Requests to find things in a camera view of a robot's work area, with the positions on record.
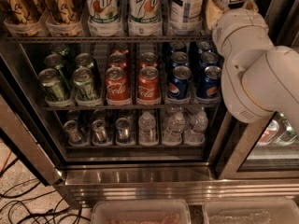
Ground water bottle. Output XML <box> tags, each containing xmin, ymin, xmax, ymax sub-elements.
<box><xmin>184</xmin><ymin>111</ymin><xmax>208</xmax><ymax>146</ymax></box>
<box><xmin>138</xmin><ymin>111</ymin><xmax>158</xmax><ymax>147</ymax></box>
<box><xmin>163</xmin><ymin>112</ymin><xmax>185</xmax><ymax>147</ymax></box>

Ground silver blue can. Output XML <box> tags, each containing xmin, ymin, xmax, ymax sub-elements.
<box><xmin>64</xmin><ymin>120</ymin><xmax>89</xmax><ymax>147</ymax></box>
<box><xmin>115</xmin><ymin>118</ymin><xmax>135</xmax><ymax>146</ymax></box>
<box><xmin>92</xmin><ymin>119</ymin><xmax>112</xmax><ymax>147</ymax></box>

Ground middle silver blue can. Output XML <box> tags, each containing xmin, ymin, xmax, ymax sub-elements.
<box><xmin>92</xmin><ymin>119</ymin><xmax>112</xmax><ymax>147</ymax></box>

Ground green can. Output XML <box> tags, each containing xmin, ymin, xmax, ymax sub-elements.
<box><xmin>44</xmin><ymin>53</ymin><xmax>72</xmax><ymax>90</ymax></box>
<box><xmin>38</xmin><ymin>68</ymin><xmax>74</xmax><ymax>107</ymax></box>
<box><xmin>72</xmin><ymin>67</ymin><xmax>103</xmax><ymax>106</ymax></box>
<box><xmin>75</xmin><ymin>52</ymin><xmax>103</xmax><ymax>89</ymax></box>

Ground orange la croix can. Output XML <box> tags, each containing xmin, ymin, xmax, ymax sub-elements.
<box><xmin>0</xmin><ymin>0</ymin><xmax>46</xmax><ymax>36</ymax></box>
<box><xmin>45</xmin><ymin>0</ymin><xmax>85</xmax><ymax>36</ymax></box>

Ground left clear plastic bin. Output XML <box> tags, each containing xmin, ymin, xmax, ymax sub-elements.
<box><xmin>91</xmin><ymin>200</ymin><xmax>192</xmax><ymax>224</ymax></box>

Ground pepsi can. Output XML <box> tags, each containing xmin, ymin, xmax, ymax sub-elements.
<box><xmin>170</xmin><ymin>51</ymin><xmax>190</xmax><ymax>68</ymax></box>
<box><xmin>167</xmin><ymin>65</ymin><xmax>192</xmax><ymax>100</ymax></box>
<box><xmin>200</xmin><ymin>51</ymin><xmax>219</xmax><ymax>68</ymax></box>
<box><xmin>196</xmin><ymin>65</ymin><xmax>221</xmax><ymax>100</ymax></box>

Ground right water bottle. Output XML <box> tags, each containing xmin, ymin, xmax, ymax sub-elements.
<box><xmin>184</xmin><ymin>111</ymin><xmax>208</xmax><ymax>146</ymax></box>

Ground right 7up zero can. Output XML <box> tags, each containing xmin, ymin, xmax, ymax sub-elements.
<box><xmin>128</xmin><ymin>0</ymin><xmax>162</xmax><ymax>36</ymax></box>

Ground right silver blue can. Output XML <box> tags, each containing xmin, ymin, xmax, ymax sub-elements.
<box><xmin>115</xmin><ymin>118</ymin><xmax>135</xmax><ymax>146</ymax></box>

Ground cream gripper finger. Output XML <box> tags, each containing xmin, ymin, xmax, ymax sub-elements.
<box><xmin>246</xmin><ymin>0</ymin><xmax>259</xmax><ymax>12</ymax></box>
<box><xmin>205</xmin><ymin>0</ymin><xmax>224</xmax><ymax>30</ymax></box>

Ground stainless steel fridge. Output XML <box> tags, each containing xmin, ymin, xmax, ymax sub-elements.
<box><xmin>0</xmin><ymin>0</ymin><xmax>299</xmax><ymax>209</ymax></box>

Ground clear plastic bin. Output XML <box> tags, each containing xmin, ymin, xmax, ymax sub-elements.
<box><xmin>202</xmin><ymin>197</ymin><xmax>299</xmax><ymax>224</ymax></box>
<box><xmin>91</xmin><ymin>200</ymin><xmax>192</xmax><ymax>224</ymax></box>

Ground top wire shelf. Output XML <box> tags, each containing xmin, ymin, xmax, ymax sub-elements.
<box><xmin>1</xmin><ymin>35</ymin><xmax>211</xmax><ymax>44</ymax></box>

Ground left water bottle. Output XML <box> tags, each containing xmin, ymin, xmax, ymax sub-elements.
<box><xmin>138</xmin><ymin>111</ymin><xmax>158</xmax><ymax>147</ymax></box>

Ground front left green can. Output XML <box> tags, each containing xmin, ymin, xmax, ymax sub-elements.
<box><xmin>38</xmin><ymin>68</ymin><xmax>74</xmax><ymax>107</ymax></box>

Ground coca cola can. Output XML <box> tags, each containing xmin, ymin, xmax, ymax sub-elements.
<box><xmin>105</xmin><ymin>67</ymin><xmax>132</xmax><ymax>105</ymax></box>
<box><xmin>107</xmin><ymin>53</ymin><xmax>128</xmax><ymax>73</ymax></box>
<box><xmin>138</xmin><ymin>51</ymin><xmax>158</xmax><ymax>68</ymax></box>
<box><xmin>136</xmin><ymin>66</ymin><xmax>161</xmax><ymax>105</ymax></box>

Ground left orange la croix can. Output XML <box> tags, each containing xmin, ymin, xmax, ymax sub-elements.
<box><xmin>0</xmin><ymin>0</ymin><xmax>46</xmax><ymax>36</ymax></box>

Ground right clear plastic bin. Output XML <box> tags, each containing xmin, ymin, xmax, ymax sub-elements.
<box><xmin>202</xmin><ymin>197</ymin><xmax>299</xmax><ymax>224</ymax></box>

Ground left 7up zero can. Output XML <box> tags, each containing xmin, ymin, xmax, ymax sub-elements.
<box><xmin>86</xmin><ymin>0</ymin><xmax>121</xmax><ymax>36</ymax></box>

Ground front left pepsi can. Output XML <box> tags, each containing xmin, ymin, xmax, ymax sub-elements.
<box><xmin>167</xmin><ymin>65</ymin><xmax>192</xmax><ymax>100</ymax></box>

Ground front right coca cola can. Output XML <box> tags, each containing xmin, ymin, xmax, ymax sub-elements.
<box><xmin>136</xmin><ymin>66</ymin><xmax>161</xmax><ymax>105</ymax></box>

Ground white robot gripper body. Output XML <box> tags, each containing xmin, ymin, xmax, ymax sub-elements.
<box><xmin>212</xmin><ymin>8</ymin><xmax>274</xmax><ymax>57</ymax></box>

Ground right orange la croix can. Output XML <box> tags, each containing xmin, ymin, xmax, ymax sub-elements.
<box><xmin>45</xmin><ymin>0</ymin><xmax>85</xmax><ymax>36</ymax></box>

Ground front left coca cola can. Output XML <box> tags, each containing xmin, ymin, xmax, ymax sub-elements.
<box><xmin>105</xmin><ymin>67</ymin><xmax>132</xmax><ymax>105</ymax></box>

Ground front right green can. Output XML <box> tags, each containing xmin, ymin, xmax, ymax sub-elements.
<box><xmin>72</xmin><ymin>67</ymin><xmax>103</xmax><ymax>106</ymax></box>

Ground front right pepsi can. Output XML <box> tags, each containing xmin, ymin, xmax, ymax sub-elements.
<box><xmin>196</xmin><ymin>65</ymin><xmax>221</xmax><ymax>100</ymax></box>

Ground middle water bottle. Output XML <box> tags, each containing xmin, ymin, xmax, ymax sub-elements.
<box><xmin>163</xmin><ymin>112</ymin><xmax>185</xmax><ymax>147</ymax></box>

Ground wire shelf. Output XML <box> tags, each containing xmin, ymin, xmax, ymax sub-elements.
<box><xmin>43</xmin><ymin>104</ymin><xmax>219</xmax><ymax>111</ymax></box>
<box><xmin>1</xmin><ymin>35</ymin><xmax>211</xmax><ymax>44</ymax></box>

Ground black floor cables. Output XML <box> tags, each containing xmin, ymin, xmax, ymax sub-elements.
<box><xmin>0</xmin><ymin>157</ymin><xmax>92</xmax><ymax>224</ymax></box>

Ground left silver blue can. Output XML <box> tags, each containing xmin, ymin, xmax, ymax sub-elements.
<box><xmin>64</xmin><ymin>120</ymin><xmax>89</xmax><ymax>147</ymax></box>

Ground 7up zero can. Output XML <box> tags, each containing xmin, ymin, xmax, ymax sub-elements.
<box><xmin>128</xmin><ymin>0</ymin><xmax>162</xmax><ymax>36</ymax></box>
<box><xmin>86</xmin><ymin>0</ymin><xmax>121</xmax><ymax>36</ymax></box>

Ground middle wire shelf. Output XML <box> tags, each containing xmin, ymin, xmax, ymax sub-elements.
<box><xmin>43</xmin><ymin>104</ymin><xmax>219</xmax><ymax>111</ymax></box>

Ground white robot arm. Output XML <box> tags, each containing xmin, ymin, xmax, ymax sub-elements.
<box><xmin>205</xmin><ymin>0</ymin><xmax>299</xmax><ymax>130</ymax></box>

